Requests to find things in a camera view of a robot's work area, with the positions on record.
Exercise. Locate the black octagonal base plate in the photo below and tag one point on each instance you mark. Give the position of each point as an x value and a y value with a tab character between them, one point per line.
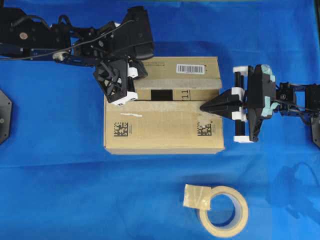
5	116

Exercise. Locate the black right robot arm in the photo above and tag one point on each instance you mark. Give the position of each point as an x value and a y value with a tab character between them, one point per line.
298	100

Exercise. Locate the brown cardboard box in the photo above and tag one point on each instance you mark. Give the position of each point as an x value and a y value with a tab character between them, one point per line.
166	117

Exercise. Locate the blue table cloth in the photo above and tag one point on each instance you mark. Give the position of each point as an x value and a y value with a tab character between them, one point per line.
57	182

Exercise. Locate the beige masking tape roll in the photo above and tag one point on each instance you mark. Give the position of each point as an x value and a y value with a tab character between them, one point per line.
221	210

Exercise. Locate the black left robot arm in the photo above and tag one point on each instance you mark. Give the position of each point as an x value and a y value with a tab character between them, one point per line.
29	38

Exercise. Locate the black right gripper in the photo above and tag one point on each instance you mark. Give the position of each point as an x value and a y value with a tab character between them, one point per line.
248	103

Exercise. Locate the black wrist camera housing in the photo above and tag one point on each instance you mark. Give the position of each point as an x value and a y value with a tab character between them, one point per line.
138	39

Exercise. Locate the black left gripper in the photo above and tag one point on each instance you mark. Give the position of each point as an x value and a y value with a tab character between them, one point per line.
114	78

